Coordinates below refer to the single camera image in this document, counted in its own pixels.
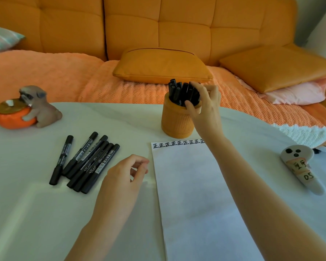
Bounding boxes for person's right hand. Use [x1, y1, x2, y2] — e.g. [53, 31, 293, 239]
[185, 81, 226, 143]

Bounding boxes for teal striped pillow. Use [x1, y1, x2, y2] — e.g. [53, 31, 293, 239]
[0, 24, 26, 55]

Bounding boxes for orange ribbed pen holder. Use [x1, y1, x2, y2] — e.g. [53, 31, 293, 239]
[161, 91, 203, 139]

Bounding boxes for white controller with tape labels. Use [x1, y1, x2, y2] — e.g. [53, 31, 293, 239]
[280, 145, 326, 196]

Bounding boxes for orange knitted blanket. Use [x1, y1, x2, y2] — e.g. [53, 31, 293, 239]
[0, 50, 326, 128]

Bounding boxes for pink pillow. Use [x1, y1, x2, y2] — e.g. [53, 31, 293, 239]
[234, 76, 326, 106]

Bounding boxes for person's left hand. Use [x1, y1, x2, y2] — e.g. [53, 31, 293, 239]
[96, 154, 151, 216]

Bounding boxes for orange leather cushion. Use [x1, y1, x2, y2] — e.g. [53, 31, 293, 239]
[219, 43, 326, 93]
[112, 47, 214, 85]

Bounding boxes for row of black markers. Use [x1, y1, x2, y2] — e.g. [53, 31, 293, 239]
[49, 131, 120, 194]

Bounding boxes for black marker pen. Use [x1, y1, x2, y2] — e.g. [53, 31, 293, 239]
[188, 81, 201, 106]

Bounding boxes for orange sofa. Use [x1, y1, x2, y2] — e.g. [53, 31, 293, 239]
[0, 0, 326, 150]

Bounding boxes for white knitted blanket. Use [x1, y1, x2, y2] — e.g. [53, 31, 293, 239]
[271, 123, 326, 149]

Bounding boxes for person's left forearm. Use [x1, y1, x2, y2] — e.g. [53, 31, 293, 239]
[65, 205, 137, 261]

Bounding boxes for dog figurine with orange bowl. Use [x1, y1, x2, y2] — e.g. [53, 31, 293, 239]
[0, 85, 63, 130]

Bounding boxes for person's right forearm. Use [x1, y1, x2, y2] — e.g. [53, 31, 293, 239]
[206, 132, 326, 261]

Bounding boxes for white paper sheet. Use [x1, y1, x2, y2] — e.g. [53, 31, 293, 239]
[151, 138, 264, 261]

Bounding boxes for bunch of black markers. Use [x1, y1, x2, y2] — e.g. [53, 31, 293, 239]
[168, 78, 191, 107]

